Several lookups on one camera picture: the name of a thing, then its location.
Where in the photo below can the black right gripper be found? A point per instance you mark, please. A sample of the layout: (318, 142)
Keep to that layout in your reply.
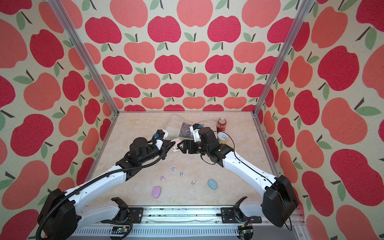
(191, 146)

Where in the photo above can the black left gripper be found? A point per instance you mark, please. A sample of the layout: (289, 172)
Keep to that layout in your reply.
(163, 145)

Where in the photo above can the pink earbud charging case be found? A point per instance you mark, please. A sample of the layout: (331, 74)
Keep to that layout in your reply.
(175, 146)

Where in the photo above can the blue earbud charging case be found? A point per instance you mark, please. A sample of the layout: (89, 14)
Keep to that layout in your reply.
(212, 184)

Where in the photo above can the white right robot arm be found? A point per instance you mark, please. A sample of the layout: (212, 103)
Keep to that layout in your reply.
(279, 200)

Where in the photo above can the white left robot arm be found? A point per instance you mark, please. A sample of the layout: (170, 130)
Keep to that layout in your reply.
(65, 211)

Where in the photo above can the purple earbud charging case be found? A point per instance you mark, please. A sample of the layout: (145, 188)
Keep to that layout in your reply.
(156, 192)

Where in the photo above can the yellow can white lid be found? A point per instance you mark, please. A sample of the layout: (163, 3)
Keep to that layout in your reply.
(222, 137)

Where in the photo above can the red cola can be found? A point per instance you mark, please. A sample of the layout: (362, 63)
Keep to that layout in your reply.
(221, 125)

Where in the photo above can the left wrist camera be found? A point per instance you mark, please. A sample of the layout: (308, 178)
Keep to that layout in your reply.
(160, 134)

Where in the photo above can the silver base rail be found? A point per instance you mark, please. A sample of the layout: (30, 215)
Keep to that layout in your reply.
(150, 222)

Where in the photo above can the left aluminium frame post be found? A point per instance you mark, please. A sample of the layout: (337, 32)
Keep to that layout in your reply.
(70, 29)

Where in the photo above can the aluminium frame post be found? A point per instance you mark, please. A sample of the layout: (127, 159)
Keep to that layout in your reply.
(287, 45)
(70, 29)

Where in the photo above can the right aluminium frame post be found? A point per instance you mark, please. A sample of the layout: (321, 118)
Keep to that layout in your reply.
(287, 45)

